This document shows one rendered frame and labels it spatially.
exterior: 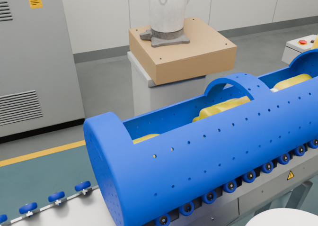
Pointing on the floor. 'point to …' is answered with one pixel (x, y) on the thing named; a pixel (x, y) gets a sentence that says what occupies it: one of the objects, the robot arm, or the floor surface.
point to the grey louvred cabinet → (36, 65)
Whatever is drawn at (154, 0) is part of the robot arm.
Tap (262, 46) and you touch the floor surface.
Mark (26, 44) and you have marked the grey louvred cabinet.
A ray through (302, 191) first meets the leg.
